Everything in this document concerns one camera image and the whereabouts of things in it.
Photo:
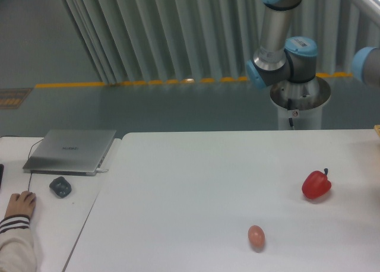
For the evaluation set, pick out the person's hand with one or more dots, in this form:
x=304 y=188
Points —
x=18 y=205

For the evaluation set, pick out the white striped sleeve forearm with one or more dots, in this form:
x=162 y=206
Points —
x=17 y=244

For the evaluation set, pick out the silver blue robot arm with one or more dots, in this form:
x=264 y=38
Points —
x=294 y=60

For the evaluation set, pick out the red bell pepper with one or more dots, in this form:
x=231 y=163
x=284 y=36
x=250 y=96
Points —
x=316 y=184

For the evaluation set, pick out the wooden basket corner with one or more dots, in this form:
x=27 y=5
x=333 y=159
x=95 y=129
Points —
x=377 y=129

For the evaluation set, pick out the dark grey earbuds case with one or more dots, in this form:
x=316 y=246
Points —
x=60 y=187

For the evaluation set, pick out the black keyboard edge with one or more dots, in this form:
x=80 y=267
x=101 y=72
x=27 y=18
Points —
x=1 y=173

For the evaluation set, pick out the silver closed laptop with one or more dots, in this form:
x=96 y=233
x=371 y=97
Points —
x=71 y=152

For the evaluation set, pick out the grey pleated curtain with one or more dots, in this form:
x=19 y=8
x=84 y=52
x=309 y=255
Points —
x=165 y=40

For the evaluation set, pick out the brown egg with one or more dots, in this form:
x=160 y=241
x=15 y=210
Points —
x=256 y=236

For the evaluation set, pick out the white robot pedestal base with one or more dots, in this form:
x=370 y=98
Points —
x=300 y=106

